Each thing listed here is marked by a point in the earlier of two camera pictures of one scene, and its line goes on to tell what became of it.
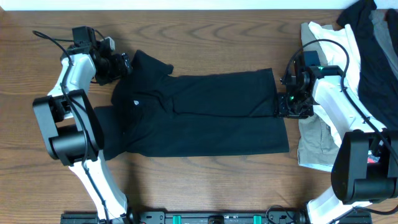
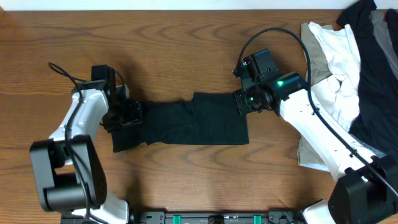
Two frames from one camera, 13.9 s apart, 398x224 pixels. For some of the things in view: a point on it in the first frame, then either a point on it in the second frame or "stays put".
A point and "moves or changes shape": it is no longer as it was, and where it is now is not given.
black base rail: (210, 218) stays put
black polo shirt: (155, 113) moves or changes shape
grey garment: (382, 32) stays put
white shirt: (335, 57) stays put
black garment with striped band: (377, 84) stays put
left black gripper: (125, 64) to (134, 112)
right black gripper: (281, 109) to (242, 107)
